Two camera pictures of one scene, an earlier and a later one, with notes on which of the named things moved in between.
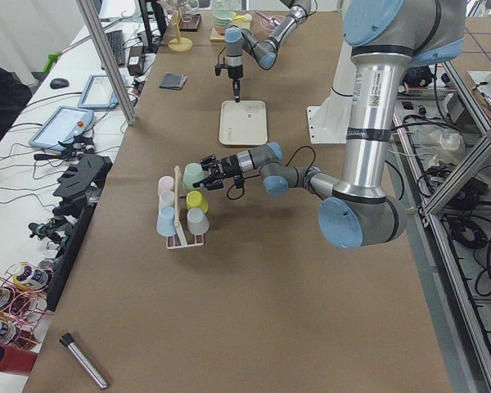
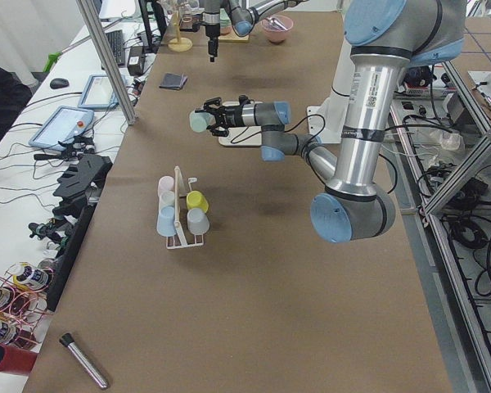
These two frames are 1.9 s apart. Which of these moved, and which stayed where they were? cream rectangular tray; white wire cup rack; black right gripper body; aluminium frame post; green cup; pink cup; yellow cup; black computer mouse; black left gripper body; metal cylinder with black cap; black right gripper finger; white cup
Moved: black left gripper body; black right gripper body; green cup; black right gripper finger
Stayed: cream rectangular tray; white wire cup rack; black computer mouse; pink cup; metal cylinder with black cap; yellow cup; white cup; aluminium frame post
